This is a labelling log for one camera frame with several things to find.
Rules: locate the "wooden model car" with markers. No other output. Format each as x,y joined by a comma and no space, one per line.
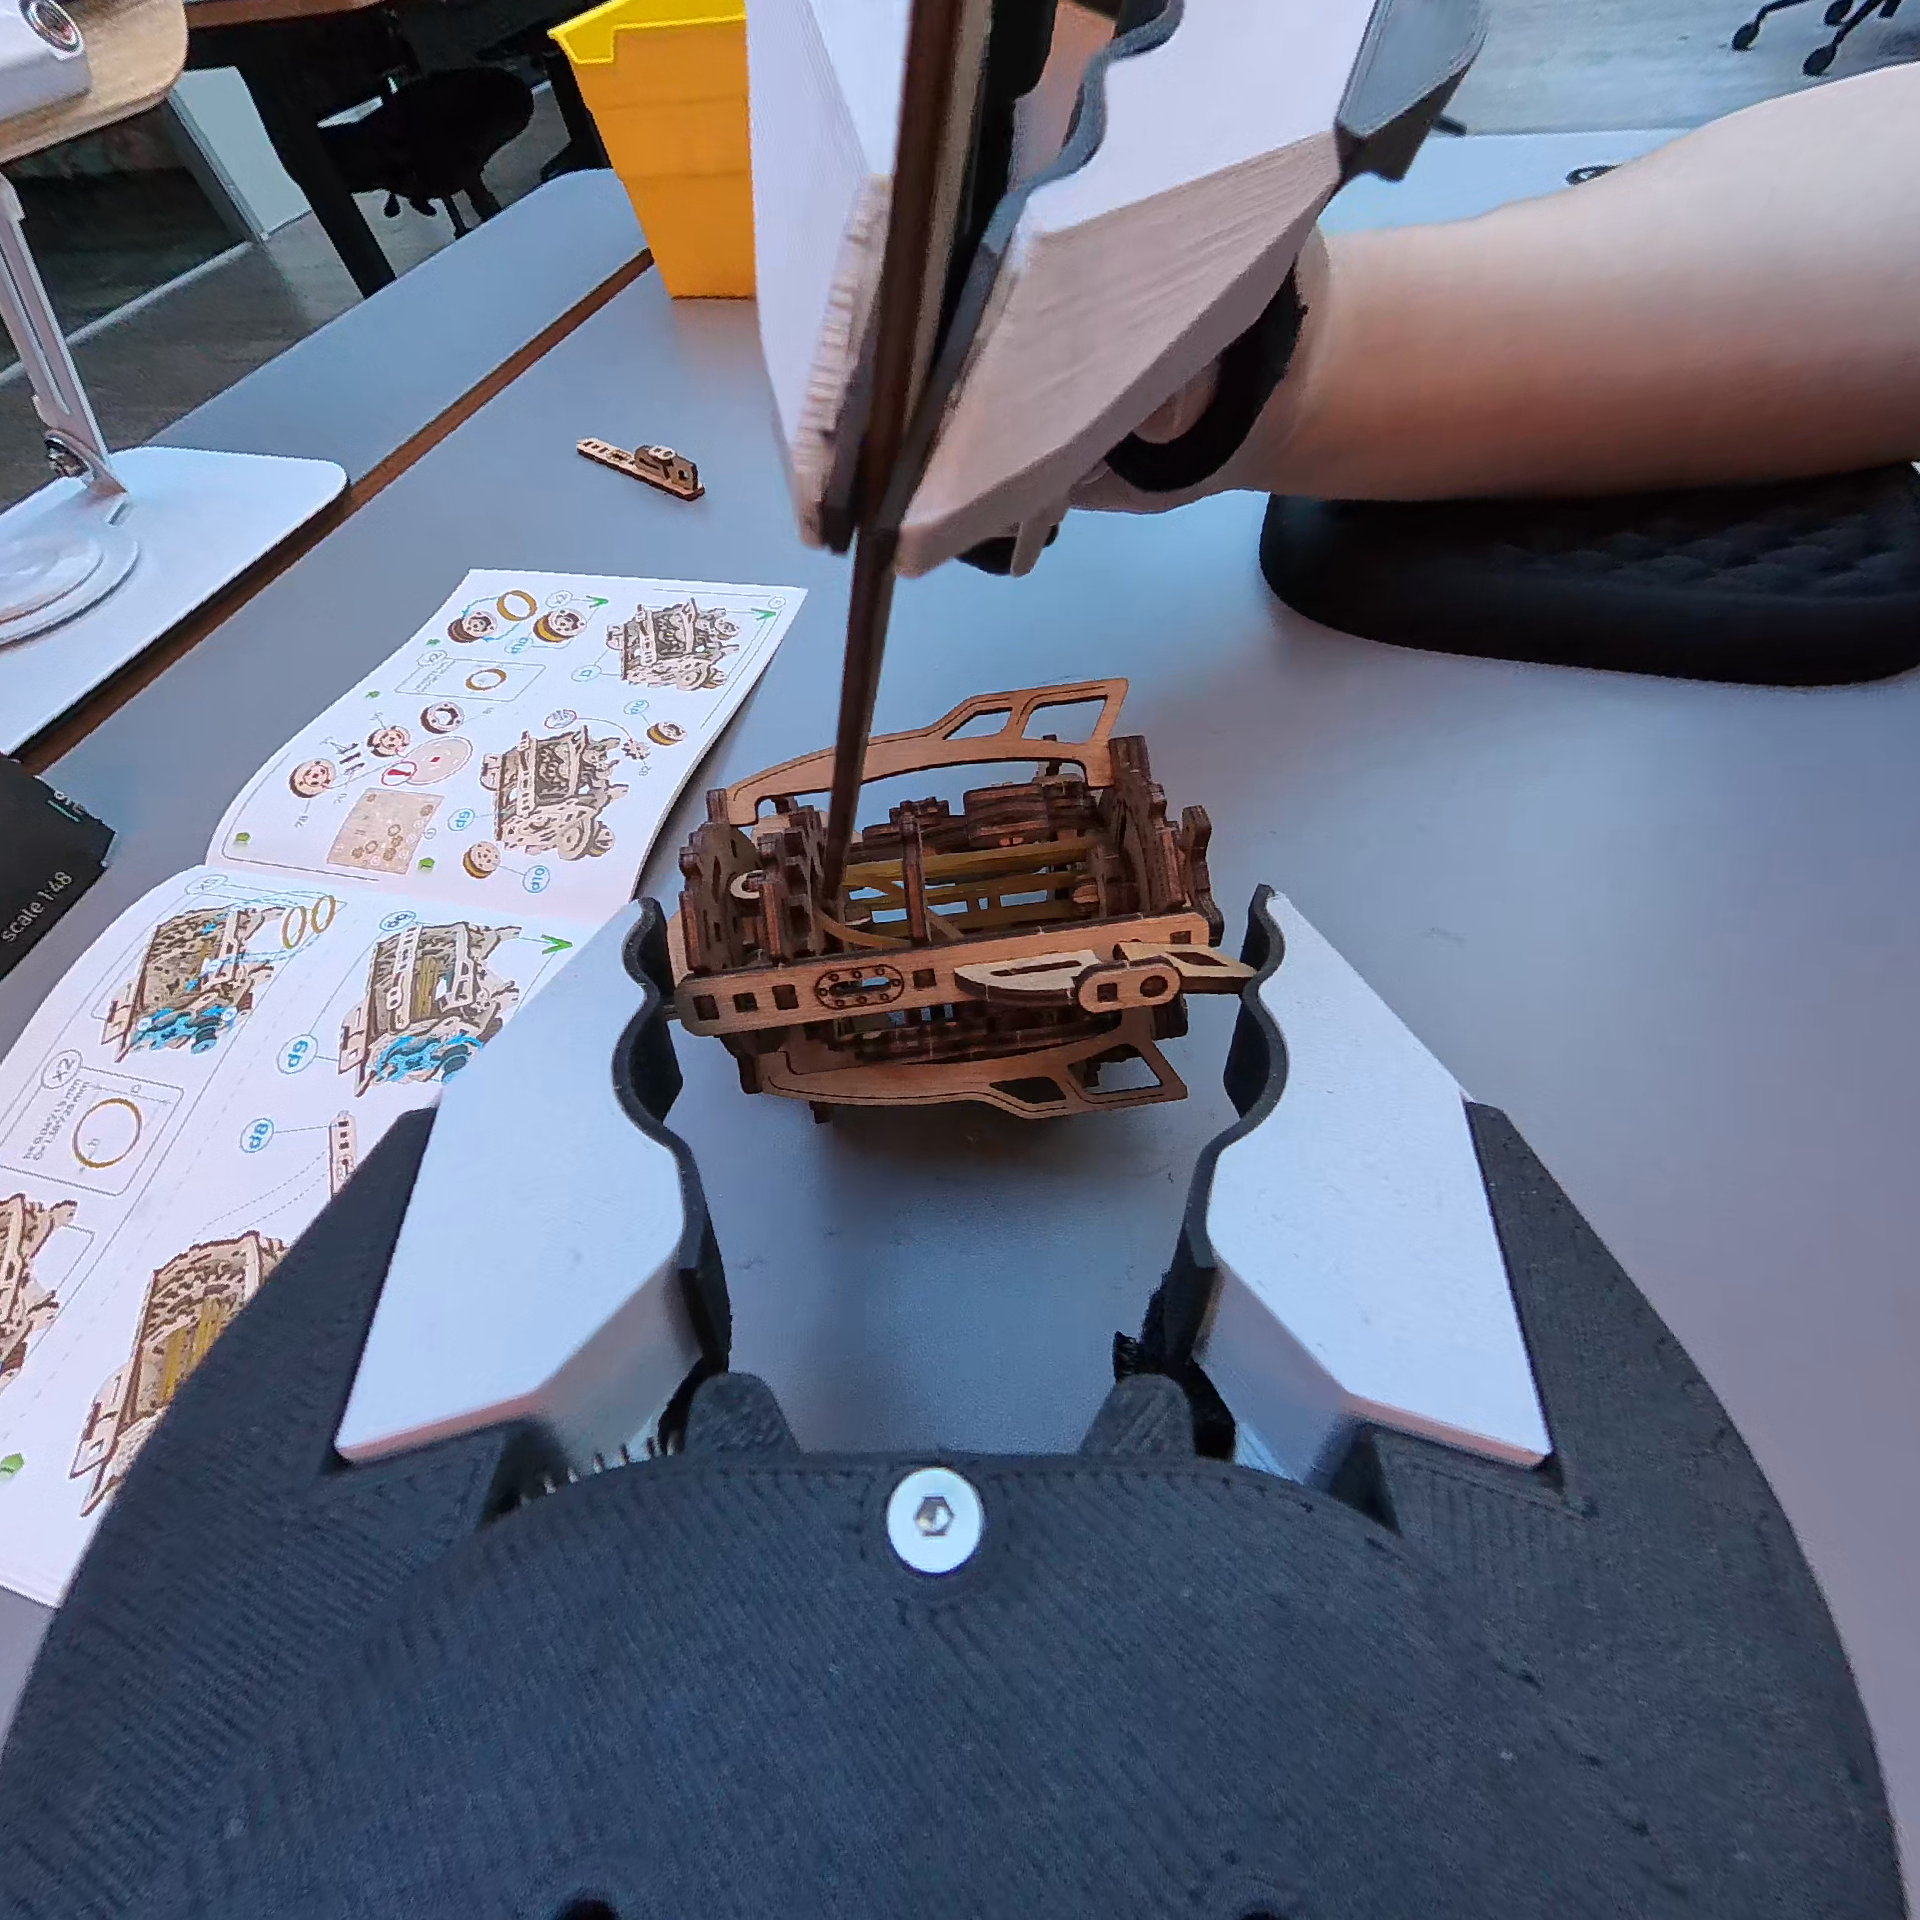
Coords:
900,990

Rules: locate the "thin dark wooden stick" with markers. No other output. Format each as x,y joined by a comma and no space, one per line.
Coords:
863,675

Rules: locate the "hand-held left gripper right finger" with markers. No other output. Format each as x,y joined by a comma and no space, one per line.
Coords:
1351,1230

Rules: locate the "light wooden desk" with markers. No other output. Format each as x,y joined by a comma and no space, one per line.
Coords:
129,74

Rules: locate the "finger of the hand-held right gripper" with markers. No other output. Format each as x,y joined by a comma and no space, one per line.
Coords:
1140,300
811,180

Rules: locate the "black office chair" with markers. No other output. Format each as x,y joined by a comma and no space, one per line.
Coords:
450,135

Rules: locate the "person's right forearm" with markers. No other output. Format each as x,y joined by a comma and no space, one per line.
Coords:
1650,300

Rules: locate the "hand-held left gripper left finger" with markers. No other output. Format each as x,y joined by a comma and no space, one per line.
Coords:
526,1244

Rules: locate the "black model kit box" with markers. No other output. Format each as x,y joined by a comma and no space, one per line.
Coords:
45,870

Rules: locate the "black padded wrist rest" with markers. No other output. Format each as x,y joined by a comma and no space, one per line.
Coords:
1576,584

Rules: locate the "person's right hand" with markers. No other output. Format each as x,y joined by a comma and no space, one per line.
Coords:
1366,374

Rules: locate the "illustrated instruction booklet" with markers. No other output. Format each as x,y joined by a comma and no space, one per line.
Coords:
294,1035

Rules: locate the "small wooden model part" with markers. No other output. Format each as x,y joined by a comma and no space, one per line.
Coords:
661,467

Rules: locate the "yellow plastic bin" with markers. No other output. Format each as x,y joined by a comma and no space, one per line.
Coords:
676,150

